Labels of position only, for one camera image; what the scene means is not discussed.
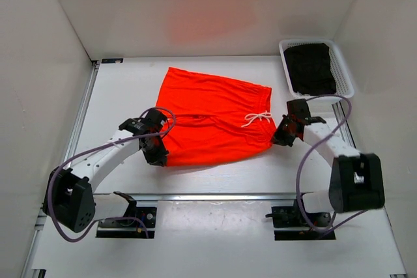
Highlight orange shorts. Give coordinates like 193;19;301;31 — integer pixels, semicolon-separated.
156;67;276;167

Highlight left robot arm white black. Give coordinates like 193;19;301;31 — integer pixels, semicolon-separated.
42;107;176;234

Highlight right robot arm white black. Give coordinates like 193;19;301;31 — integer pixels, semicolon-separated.
271;98;385;226

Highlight black shorts in basket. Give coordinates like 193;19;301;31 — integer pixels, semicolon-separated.
283;44;336;96

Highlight white plastic basket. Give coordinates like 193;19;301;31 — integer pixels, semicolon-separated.
279;38;354;105

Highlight small dark label sticker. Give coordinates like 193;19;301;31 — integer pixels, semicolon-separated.
101;58;124;64

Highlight aluminium rail right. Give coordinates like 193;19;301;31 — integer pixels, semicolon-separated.
332;100;356;148

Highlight aluminium rail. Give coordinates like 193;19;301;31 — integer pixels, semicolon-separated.
91;192;330;202
332;100;356;148
35;59;99;227

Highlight aluminium rail front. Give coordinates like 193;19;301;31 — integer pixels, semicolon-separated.
91;192;330;202

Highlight aluminium rail left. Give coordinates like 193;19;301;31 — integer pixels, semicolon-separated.
35;59;99;227

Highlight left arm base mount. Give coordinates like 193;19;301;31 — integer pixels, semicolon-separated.
96;191;157;239

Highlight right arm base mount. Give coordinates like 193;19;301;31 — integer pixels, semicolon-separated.
265;200;336;241

